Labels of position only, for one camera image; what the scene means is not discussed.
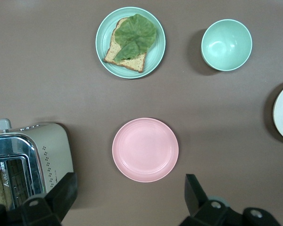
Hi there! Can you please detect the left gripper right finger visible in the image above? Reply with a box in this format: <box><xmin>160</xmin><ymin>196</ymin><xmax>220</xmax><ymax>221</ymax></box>
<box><xmin>179</xmin><ymin>173</ymin><xmax>281</xmax><ymax>226</ymax></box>

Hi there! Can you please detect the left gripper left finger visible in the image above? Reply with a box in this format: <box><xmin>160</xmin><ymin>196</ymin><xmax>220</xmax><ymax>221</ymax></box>
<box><xmin>20</xmin><ymin>172</ymin><xmax>78</xmax><ymax>226</ymax></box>

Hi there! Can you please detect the pink shallow plate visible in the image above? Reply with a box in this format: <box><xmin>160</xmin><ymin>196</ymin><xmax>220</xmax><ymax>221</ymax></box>
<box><xmin>112</xmin><ymin>117</ymin><xmax>179</xmax><ymax>183</ymax></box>

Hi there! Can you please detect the beige chrome toaster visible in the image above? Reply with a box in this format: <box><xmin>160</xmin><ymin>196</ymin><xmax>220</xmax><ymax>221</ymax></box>
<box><xmin>0</xmin><ymin>118</ymin><xmax>75</xmax><ymax>212</ymax></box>

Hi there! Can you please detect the brown tablecloth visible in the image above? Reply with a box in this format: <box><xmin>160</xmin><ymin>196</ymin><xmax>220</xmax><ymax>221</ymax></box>
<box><xmin>0</xmin><ymin>0</ymin><xmax>283</xmax><ymax>226</ymax></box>

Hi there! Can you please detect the green plate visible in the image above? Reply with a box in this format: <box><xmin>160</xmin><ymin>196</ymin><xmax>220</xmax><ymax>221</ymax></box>
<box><xmin>95</xmin><ymin>6</ymin><xmax>166</xmax><ymax>80</ymax></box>

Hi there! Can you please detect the brown bread slice under lettuce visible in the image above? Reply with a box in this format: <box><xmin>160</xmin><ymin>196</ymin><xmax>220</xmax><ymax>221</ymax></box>
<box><xmin>103</xmin><ymin>17</ymin><xmax>148</xmax><ymax>73</ymax></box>

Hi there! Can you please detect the green bowl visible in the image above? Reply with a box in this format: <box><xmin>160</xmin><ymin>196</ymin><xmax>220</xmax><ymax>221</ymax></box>
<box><xmin>201</xmin><ymin>19</ymin><xmax>253</xmax><ymax>72</ymax></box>

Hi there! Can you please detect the green lettuce leaf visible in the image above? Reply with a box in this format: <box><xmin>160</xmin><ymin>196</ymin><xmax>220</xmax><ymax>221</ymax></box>
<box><xmin>114</xmin><ymin>13</ymin><xmax>157</xmax><ymax>63</ymax></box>

